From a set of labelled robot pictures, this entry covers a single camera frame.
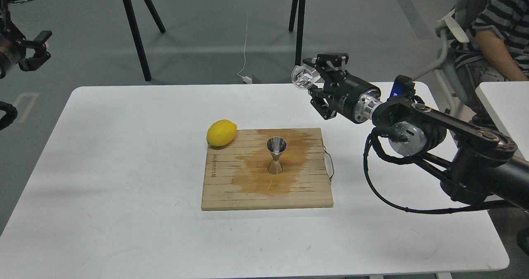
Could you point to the small clear glass cup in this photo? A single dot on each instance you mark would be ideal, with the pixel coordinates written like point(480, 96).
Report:
point(304, 76)

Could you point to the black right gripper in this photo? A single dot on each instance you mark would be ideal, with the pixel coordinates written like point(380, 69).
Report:
point(348, 95)

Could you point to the wooden cutting board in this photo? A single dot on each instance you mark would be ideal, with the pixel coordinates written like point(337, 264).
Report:
point(237, 176)

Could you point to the yellow lemon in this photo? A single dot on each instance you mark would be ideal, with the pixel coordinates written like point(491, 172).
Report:
point(221, 133)

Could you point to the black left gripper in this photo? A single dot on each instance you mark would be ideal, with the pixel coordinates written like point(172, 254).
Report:
point(12, 54)

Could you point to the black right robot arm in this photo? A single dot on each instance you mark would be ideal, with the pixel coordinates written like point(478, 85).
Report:
point(476, 166)

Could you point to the steel jigger measuring cup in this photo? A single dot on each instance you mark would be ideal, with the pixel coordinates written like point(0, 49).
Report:
point(276, 145)

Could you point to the white side table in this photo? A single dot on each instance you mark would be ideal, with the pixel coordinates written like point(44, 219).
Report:
point(508, 106)

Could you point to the grey office chair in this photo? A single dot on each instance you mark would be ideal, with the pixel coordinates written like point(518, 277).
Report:
point(449, 29)

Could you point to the seated person striped shirt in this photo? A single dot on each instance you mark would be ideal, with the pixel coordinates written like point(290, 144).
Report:
point(497, 51)

